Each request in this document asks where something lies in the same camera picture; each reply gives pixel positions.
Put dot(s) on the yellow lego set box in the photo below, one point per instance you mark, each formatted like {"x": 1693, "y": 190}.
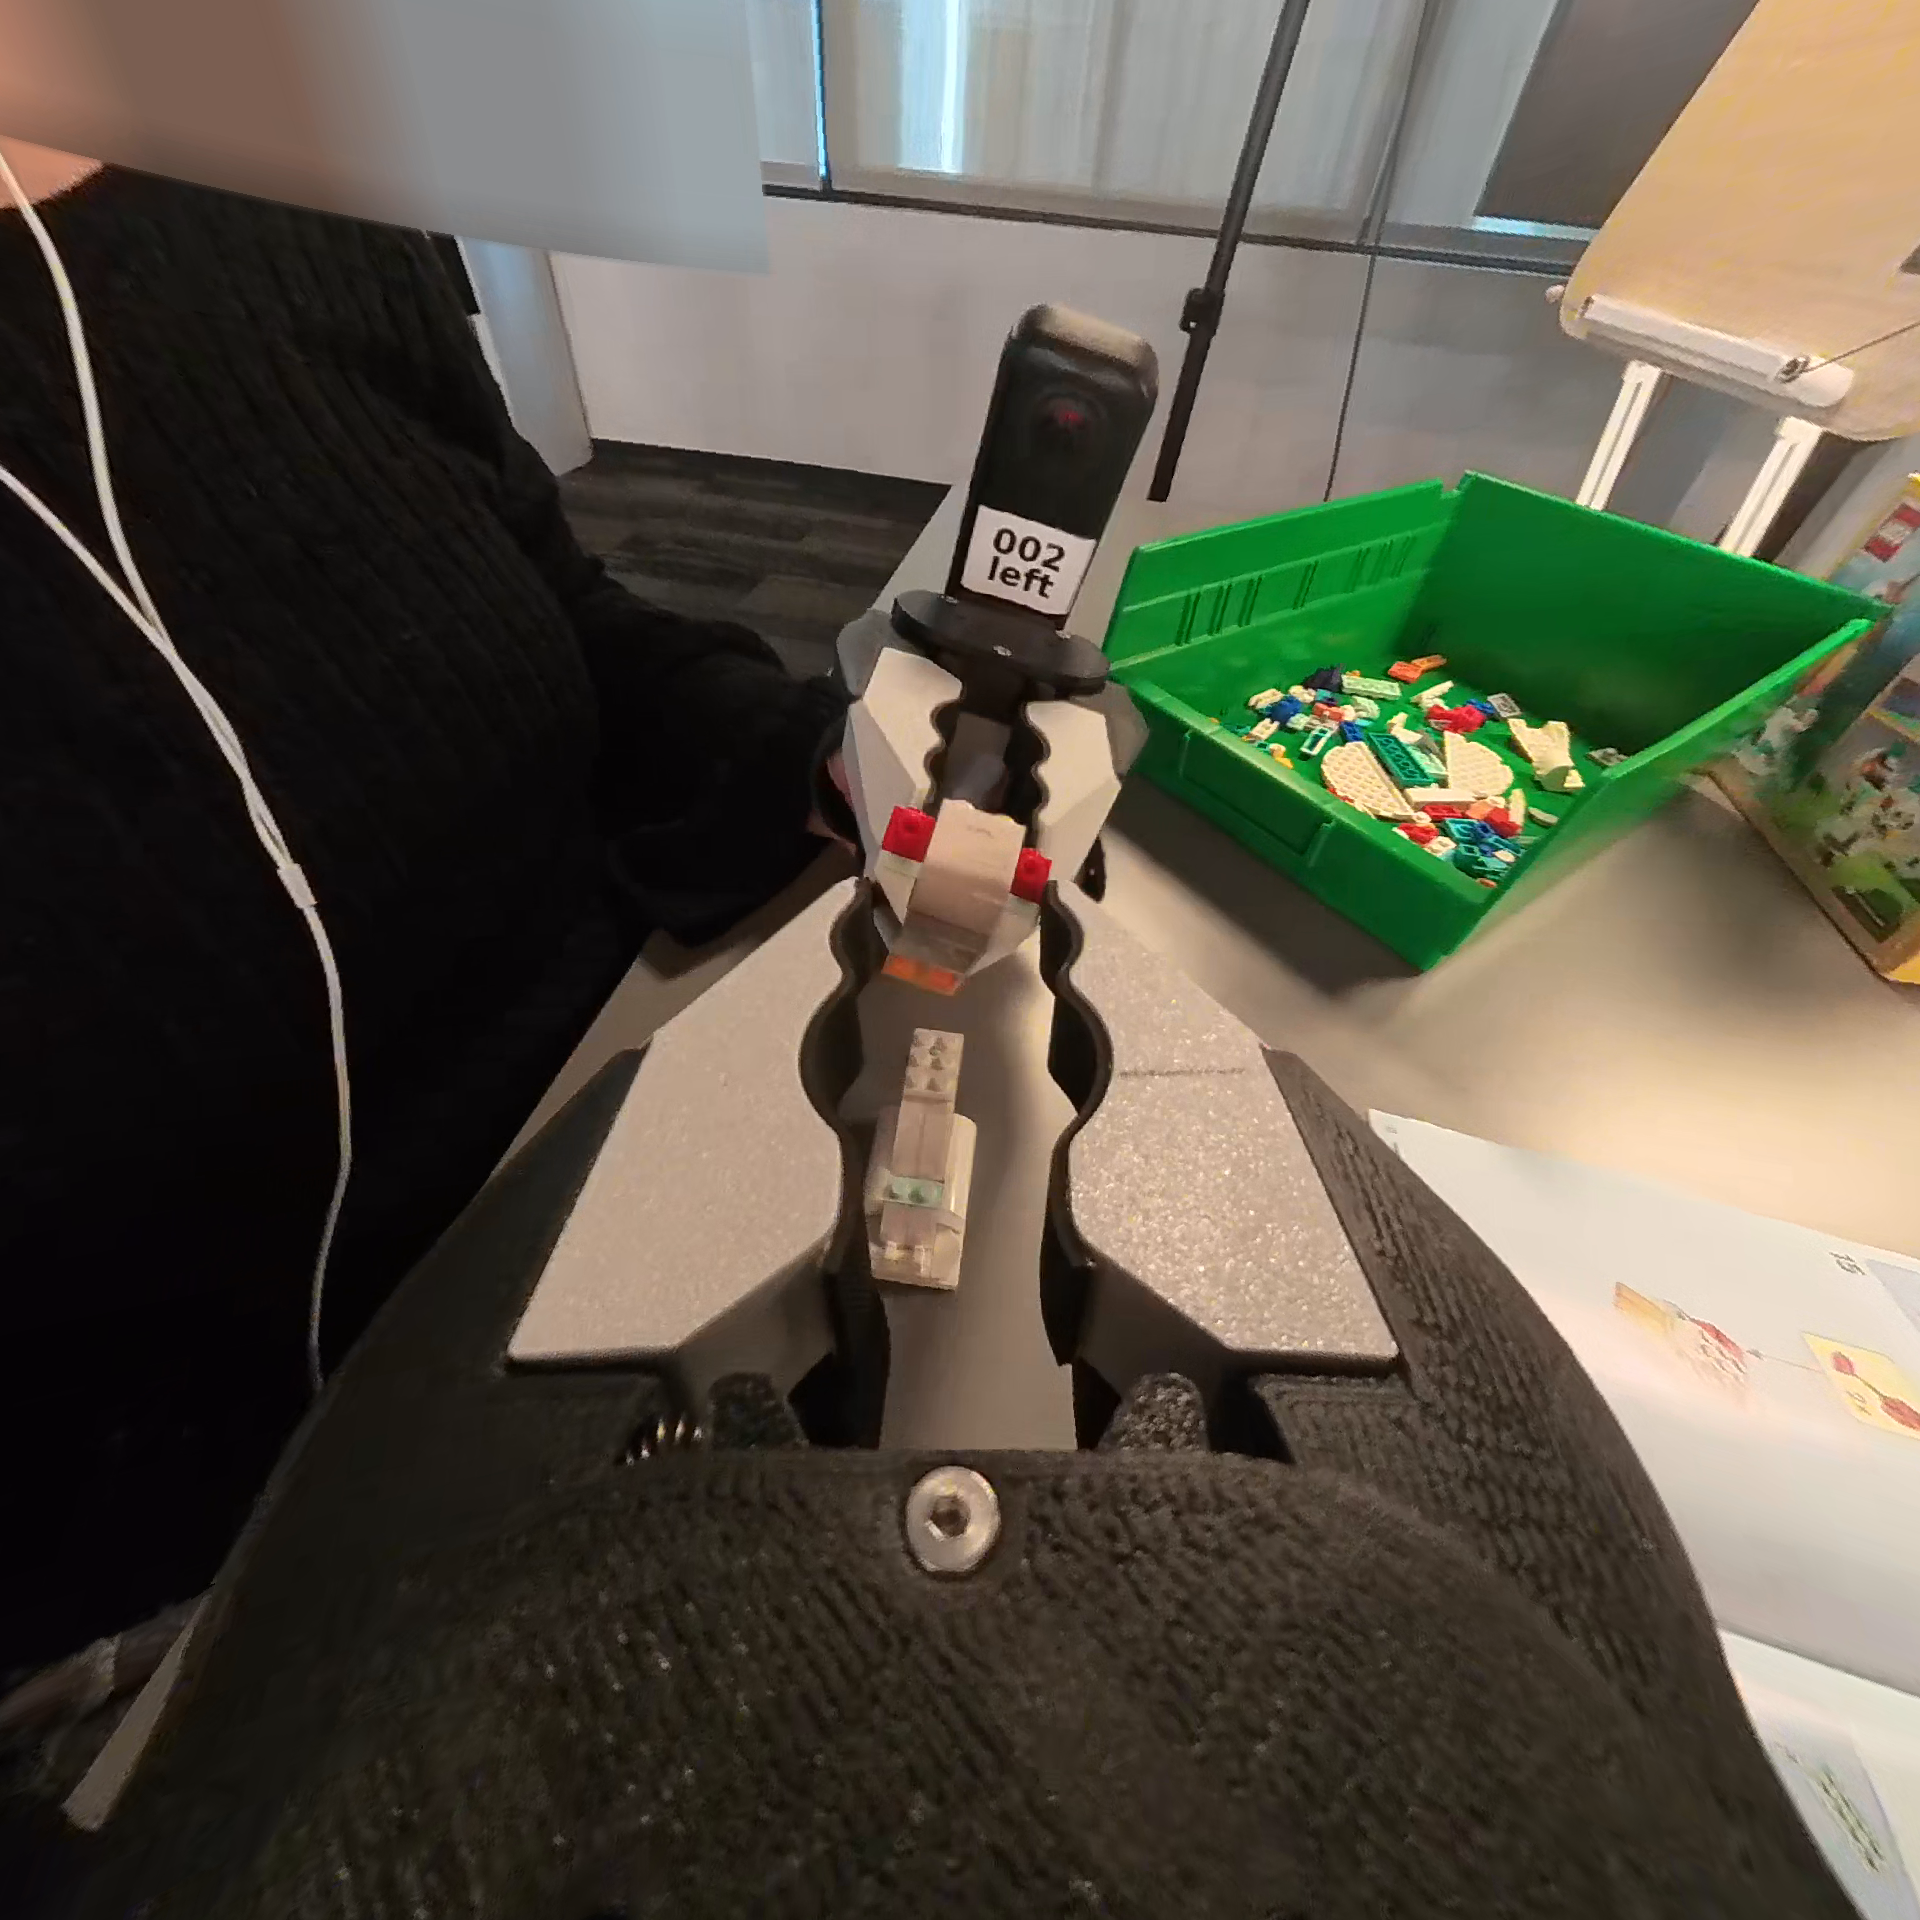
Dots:
{"x": 1845, "y": 810}

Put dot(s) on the large dark display screen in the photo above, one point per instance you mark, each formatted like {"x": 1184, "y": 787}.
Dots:
{"x": 1605, "y": 107}

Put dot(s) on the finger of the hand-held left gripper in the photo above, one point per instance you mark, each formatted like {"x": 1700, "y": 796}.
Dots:
{"x": 1093, "y": 764}
{"x": 887, "y": 722}

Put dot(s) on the person's black sweater torso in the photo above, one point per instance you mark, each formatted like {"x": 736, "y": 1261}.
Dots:
{"x": 225, "y": 751}

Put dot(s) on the pile of loose lego pieces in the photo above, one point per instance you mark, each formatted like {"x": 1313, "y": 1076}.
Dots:
{"x": 1424, "y": 781}

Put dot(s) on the window with metal frame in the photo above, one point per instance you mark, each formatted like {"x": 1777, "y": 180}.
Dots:
{"x": 1049, "y": 91}

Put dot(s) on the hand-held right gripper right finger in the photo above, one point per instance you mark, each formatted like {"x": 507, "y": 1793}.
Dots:
{"x": 1230, "y": 1202}

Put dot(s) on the light wooden side table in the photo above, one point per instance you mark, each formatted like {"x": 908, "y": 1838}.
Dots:
{"x": 1771, "y": 182}

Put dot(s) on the white lego head with red studs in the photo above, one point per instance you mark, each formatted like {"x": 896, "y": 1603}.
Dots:
{"x": 960, "y": 885}

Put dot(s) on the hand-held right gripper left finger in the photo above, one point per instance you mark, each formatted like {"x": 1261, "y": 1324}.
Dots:
{"x": 691, "y": 1202}

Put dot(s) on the black stand pole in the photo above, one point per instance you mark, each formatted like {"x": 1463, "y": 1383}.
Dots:
{"x": 1232, "y": 242}

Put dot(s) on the open instruction booklet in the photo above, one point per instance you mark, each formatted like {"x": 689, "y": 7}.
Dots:
{"x": 1652, "y": 1349}

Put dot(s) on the white lego body assembly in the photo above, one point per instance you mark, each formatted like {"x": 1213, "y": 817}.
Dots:
{"x": 918, "y": 1172}

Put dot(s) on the green plastic bin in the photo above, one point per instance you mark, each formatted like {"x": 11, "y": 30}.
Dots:
{"x": 1576, "y": 599}

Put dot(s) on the person's left forearm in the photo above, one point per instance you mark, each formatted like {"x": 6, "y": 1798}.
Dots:
{"x": 704, "y": 781}

